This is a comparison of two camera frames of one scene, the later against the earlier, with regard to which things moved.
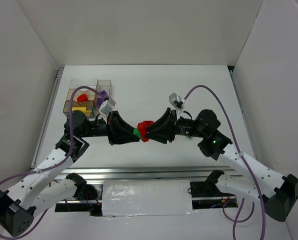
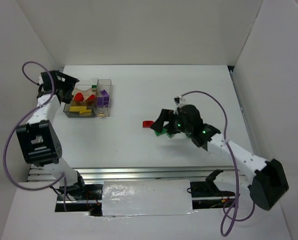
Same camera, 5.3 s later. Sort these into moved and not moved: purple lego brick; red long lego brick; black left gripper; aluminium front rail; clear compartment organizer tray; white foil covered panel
Moved: black left gripper; red long lego brick
Not moved: white foil covered panel; aluminium front rail; purple lego brick; clear compartment organizer tray
